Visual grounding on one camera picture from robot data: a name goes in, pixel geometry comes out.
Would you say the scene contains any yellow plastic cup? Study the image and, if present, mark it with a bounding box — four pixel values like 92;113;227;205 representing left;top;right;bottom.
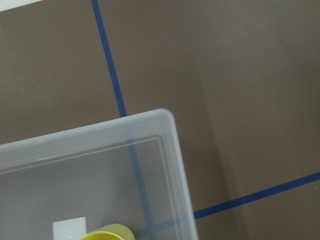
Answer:
80;223;136;240

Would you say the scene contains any clear plastic storage box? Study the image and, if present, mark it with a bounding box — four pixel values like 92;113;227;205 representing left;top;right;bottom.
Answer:
0;109;198;240

